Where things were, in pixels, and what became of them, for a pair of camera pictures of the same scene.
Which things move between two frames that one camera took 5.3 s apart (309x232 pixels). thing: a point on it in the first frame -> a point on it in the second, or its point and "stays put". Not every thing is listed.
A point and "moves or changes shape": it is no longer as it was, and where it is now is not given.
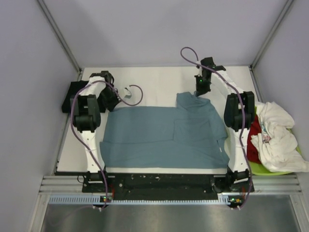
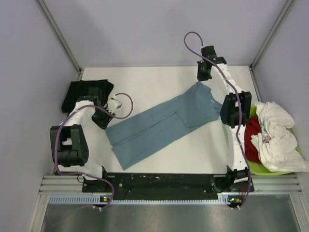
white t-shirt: x=276 y=141 stays put
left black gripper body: x=109 y=97 -> x=102 y=118
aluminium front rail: x=278 y=183 stays put
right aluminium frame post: x=286 y=8 stays put
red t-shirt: x=252 y=151 stays put
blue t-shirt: x=192 y=135 moves or changes shape
